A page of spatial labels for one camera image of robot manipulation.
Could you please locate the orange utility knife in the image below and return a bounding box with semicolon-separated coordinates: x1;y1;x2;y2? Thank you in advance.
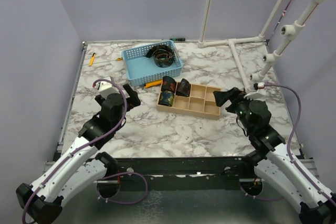
144;79;162;89

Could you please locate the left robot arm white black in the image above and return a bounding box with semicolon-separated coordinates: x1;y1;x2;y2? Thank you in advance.
16;79;141;223

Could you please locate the small yellow utility knife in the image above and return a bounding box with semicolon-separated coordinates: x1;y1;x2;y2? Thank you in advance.
88;52;96;67

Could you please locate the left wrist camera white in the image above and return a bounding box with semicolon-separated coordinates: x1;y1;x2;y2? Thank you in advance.
94;81;119;99

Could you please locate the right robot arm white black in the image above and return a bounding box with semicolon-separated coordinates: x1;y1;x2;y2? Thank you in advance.
213;88;335;223

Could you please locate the brown blue floral tie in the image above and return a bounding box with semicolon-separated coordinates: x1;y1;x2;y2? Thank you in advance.
176;78;191;97

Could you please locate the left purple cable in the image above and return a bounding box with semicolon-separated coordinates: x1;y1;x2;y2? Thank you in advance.
20;78;148;223

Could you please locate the black mounting rail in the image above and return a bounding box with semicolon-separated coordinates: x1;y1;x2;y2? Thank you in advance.
86;155;274;191

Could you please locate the rolled black orange tie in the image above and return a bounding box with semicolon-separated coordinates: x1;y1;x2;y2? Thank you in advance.
144;45;175;68

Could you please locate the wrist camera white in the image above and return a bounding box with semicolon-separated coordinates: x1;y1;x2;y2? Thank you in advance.
244;82;266;100
94;81;119;99

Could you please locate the rolled dark red-leaf tie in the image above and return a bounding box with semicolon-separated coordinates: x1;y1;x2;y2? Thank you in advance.
161;76;176;93

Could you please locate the white PVC pipe rack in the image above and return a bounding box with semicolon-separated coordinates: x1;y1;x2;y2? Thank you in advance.
250;0;324;82

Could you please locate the wooden compartment tray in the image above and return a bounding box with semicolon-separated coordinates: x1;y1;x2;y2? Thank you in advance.
156;83;222;120

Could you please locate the blue perforated plastic basket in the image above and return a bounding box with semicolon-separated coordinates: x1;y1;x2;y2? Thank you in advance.
121;40;183;87

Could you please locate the white PVC pipe frame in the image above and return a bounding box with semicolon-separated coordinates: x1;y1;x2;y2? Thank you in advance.
197;0;284;91

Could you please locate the green black marker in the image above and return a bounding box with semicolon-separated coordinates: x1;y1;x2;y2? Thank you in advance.
169;38;185;42

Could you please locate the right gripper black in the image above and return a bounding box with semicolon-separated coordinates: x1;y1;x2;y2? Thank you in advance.
214;86;257;133

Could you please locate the rolled blue yellow-leaf tie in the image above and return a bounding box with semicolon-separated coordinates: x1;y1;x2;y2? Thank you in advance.
158;90;175;106

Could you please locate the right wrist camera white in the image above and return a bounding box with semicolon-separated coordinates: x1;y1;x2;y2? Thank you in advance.
244;82;266;100

